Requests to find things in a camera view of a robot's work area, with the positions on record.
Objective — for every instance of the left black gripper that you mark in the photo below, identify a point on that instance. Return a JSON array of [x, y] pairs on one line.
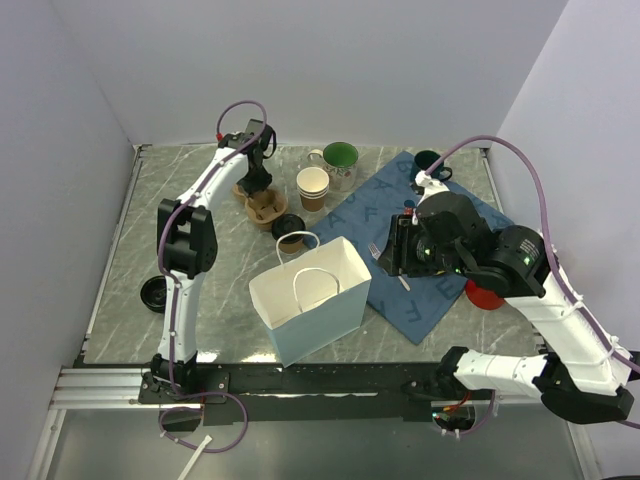
[[261, 184]]

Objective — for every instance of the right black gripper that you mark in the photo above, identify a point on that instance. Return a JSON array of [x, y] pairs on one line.
[[398, 251]]

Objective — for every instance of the brown pulp cup carrier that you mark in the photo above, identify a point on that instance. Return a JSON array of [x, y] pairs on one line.
[[263, 208]]

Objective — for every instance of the black plastic cup lid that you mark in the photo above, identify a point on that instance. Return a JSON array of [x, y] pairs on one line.
[[287, 223]]

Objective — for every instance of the stack of brown paper cups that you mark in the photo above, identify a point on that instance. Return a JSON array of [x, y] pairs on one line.
[[312, 185]]

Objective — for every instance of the brown paper cup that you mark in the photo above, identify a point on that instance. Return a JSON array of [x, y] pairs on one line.
[[291, 245]]

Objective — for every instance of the light blue paper bag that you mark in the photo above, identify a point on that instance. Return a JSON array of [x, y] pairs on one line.
[[313, 300]]

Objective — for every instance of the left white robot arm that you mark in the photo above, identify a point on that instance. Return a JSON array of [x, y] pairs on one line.
[[187, 246]]

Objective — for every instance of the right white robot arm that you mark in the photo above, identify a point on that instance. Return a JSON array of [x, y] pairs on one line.
[[584, 377]]

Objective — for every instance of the silver fork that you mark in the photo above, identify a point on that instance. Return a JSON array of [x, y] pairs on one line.
[[375, 253]]

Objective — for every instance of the blue alphabet cloth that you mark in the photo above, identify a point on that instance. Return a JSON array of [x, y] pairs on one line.
[[363, 218]]

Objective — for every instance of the red cup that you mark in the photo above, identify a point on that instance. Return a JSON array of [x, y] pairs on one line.
[[482, 298]]

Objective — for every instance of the white mug green interior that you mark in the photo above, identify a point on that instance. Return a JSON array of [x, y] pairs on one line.
[[339, 161]]

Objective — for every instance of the dark green mug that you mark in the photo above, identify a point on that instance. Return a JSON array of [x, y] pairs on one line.
[[425, 159]]

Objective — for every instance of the black lid stack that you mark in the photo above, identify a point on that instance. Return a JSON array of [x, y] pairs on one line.
[[153, 294]]

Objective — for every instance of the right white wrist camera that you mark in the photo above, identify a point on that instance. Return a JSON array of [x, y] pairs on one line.
[[432, 191]]

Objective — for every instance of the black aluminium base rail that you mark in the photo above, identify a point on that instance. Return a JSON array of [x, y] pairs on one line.
[[229, 393]]

